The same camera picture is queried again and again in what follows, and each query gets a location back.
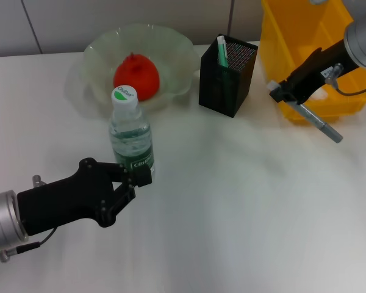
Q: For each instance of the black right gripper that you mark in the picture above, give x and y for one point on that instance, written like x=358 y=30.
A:
x=320 y=70

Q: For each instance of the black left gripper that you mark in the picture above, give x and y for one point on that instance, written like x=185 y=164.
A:
x=64 y=198

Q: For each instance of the grey marker pen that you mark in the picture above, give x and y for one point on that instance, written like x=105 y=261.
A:
x=320 y=123

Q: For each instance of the clear green-label water bottle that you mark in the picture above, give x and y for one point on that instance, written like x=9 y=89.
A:
x=128 y=131

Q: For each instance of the green pen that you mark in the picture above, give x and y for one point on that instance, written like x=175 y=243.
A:
x=222 y=52

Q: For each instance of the orange ribbed fruit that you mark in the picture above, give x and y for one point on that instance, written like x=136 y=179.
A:
x=137 y=73

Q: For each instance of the black mesh pen holder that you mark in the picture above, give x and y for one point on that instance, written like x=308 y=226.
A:
x=213 y=85

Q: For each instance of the green glass fruit plate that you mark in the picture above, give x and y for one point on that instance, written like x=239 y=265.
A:
x=170 y=49

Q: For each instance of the yellow plastic storage bin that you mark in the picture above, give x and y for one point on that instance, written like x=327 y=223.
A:
x=277 y=45

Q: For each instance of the small silver left wrist stub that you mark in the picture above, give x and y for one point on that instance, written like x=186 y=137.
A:
x=38 y=180

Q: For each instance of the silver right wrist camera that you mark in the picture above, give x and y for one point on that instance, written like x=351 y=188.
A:
x=317 y=1

